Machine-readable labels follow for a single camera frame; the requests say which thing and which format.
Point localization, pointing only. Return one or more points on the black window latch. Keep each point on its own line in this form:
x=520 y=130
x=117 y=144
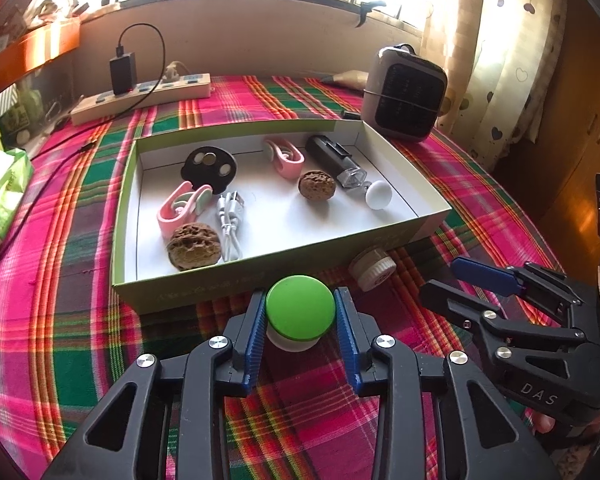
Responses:
x=367 y=10

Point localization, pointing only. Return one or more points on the white dome knob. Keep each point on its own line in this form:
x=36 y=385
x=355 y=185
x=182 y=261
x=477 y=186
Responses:
x=378 y=195

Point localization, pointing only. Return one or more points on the green tissue pack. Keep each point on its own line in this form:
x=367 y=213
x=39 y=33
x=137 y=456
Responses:
x=0 y=195

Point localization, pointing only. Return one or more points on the black round disc holder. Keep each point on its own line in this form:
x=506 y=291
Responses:
x=200 y=172

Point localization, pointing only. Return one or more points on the clear plastic bag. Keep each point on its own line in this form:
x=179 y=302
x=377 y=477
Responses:
x=55 y=7

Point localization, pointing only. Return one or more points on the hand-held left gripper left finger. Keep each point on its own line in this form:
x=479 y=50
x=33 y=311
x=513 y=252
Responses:
x=255 y=340

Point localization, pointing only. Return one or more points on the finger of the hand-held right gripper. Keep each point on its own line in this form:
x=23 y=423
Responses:
x=480 y=272
x=450 y=300

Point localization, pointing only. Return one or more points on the assorted paper packets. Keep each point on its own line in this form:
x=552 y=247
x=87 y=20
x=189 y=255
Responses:
x=2 y=30

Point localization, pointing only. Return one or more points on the white ribbed round cap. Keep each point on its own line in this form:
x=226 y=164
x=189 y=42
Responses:
x=375 y=270

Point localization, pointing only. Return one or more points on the heart print curtain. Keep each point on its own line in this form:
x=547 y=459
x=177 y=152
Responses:
x=510 y=60

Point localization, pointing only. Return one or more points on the beige cone-shaped item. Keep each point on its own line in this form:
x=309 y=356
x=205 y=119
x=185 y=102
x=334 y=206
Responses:
x=350 y=79

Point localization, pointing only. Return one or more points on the white plug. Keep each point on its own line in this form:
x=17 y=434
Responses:
x=172 y=74

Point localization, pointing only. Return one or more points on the orange tray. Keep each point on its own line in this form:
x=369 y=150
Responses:
x=40 y=47

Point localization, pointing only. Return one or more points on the plaid tablecloth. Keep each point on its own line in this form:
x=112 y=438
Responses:
x=55 y=310

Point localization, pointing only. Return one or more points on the black flashlight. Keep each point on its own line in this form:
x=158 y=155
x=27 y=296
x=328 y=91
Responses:
x=325 y=152

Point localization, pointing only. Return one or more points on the grey space heater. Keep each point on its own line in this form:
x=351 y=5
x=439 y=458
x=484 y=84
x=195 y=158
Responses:
x=405 y=95

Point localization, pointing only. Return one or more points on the person's right hand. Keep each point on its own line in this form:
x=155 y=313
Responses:
x=545 y=422

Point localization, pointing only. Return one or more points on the beige power strip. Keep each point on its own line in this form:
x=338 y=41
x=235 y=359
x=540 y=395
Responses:
x=180 y=87

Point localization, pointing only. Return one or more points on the white cardboard box green sides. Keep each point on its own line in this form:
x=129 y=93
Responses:
x=275 y=230

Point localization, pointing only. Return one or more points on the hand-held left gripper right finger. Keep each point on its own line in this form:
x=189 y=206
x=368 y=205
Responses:
x=347 y=340

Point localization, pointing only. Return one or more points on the clear acrylic stand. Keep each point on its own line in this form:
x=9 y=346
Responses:
x=60 y=85

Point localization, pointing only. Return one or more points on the green top white knob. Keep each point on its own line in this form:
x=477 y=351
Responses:
x=300 y=305

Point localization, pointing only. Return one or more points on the brown walnut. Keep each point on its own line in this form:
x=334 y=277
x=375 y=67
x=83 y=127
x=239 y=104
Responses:
x=192 y=247
x=317 y=186

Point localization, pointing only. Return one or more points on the black charger adapter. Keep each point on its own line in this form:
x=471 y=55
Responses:
x=122 y=75

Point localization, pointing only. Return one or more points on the wooden cabinet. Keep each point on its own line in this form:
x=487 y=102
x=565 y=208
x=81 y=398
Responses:
x=570 y=135

